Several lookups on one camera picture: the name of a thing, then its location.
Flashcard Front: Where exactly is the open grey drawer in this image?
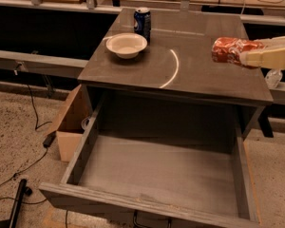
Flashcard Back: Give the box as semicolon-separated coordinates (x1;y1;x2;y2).
40;94;259;228

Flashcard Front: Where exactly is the white paper bowl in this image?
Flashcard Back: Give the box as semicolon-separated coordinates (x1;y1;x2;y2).
105;33;147;59

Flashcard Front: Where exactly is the black stand leg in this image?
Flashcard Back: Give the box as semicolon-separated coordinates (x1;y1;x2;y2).
0;179;29;228

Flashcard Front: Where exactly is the grey cabinet with top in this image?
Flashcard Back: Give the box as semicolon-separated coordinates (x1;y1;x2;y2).
78;9;273;135

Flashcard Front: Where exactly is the blue pepsi can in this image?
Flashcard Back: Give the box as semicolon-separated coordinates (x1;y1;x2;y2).
134;7;151;42

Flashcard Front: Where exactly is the cardboard box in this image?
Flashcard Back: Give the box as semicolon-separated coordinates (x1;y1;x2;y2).
46;85;89;162

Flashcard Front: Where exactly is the clear plastic bottle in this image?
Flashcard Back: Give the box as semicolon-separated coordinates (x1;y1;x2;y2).
265;69;282;88

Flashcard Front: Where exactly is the tape roll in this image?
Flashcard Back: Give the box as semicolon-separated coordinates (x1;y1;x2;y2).
81;117;90;130

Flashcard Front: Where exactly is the orange soda can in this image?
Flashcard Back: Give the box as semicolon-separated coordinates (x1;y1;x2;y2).
211;37;265;67

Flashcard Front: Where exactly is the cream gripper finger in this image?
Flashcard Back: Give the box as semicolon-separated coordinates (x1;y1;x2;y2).
239;47;285;70
257;36;285;48

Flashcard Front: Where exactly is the black floor cable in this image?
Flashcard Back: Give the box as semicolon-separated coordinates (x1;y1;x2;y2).
0;84;53;205

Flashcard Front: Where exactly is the black power adapter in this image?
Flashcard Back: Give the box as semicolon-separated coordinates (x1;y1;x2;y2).
43;132;56;148

